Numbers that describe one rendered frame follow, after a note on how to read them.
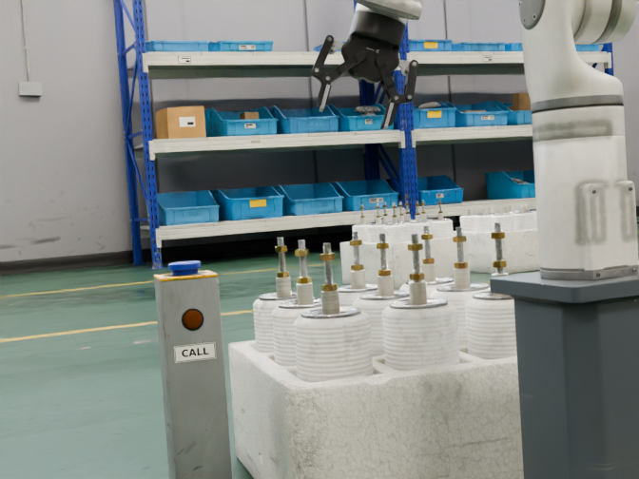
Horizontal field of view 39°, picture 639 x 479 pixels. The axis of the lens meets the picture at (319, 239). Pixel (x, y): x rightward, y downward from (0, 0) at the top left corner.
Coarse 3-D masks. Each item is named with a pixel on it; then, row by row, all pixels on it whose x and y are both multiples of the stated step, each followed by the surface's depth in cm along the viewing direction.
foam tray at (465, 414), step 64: (256, 384) 123; (320, 384) 107; (384, 384) 108; (448, 384) 110; (512, 384) 113; (256, 448) 127; (320, 448) 106; (384, 448) 108; (448, 448) 111; (512, 448) 113
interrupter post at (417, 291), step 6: (414, 282) 116; (420, 282) 116; (414, 288) 116; (420, 288) 116; (414, 294) 116; (420, 294) 116; (426, 294) 117; (414, 300) 116; (420, 300) 116; (426, 300) 117
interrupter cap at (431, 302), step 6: (402, 300) 120; (408, 300) 120; (432, 300) 119; (438, 300) 118; (444, 300) 117; (390, 306) 116; (396, 306) 115; (402, 306) 114; (408, 306) 114; (414, 306) 114; (420, 306) 113; (426, 306) 113; (432, 306) 114; (438, 306) 114
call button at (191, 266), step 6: (168, 264) 112; (174, 264) 111; (180, 264) 111; (186, 264) 111; (192, 264) 111; (198, 264) 112; (174, 270) 111; (180, 270) 111; (186, 270) 111; (192, 270) 112
